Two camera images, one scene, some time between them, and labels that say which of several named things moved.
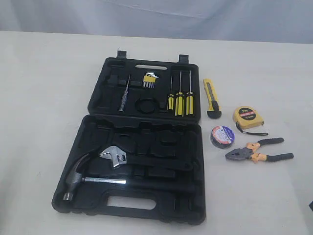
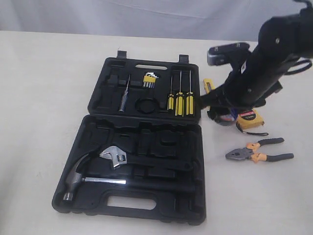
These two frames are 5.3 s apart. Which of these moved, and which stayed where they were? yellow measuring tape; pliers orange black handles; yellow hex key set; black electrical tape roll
Moved: black electrical tape roll
Stayed: pliers orange black handles; yellow measuring tape; yellow hex key set
